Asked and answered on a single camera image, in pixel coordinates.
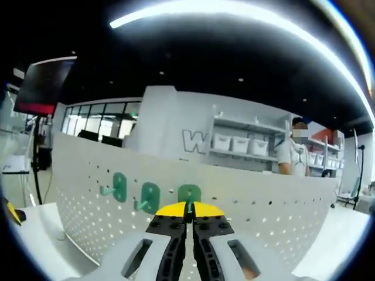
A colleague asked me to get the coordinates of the green hook assembly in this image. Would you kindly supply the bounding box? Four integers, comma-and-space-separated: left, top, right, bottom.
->
134, 181, 161, 214
100, 172, 129, 204
177, 183, 203, 225

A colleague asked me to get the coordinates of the white background table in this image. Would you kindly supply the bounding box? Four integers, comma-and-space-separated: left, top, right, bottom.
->
2, 154, 32, 177

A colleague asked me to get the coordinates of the grey wall shelving unit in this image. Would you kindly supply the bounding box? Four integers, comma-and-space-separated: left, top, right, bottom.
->
208, 105, 291, 165

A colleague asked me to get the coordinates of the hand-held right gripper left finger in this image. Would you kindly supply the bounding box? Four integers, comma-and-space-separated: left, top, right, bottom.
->
98, 201, 188, 281

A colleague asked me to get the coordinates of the black cabinet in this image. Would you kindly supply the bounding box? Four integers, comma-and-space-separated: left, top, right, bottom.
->
37, 147, 53, 171

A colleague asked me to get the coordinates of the ceiling light strip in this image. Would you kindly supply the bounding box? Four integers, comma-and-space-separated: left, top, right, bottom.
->
109, 0, 375, 124

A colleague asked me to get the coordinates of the large dark display screen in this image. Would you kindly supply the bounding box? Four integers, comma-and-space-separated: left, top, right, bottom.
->
12, 56, 78, 116

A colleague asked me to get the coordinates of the white storage bin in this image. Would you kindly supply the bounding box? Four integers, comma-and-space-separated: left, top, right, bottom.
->
213, 133, 233, 153
231, 136, 250, 155
248, 138, 270, 156

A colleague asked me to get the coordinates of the black screen stand pole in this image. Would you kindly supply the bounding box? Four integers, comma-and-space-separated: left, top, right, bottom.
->
30, 115, 44, 206

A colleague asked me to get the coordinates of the white perforated mounting plate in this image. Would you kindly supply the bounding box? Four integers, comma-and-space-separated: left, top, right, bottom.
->
51, 131, 340, 268

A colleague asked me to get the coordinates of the black tripod stand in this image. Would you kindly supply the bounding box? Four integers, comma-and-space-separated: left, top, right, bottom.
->
350, 128, 368, 211

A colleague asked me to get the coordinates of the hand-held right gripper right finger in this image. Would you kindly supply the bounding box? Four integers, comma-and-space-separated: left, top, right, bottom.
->
192, 201, 262, 281

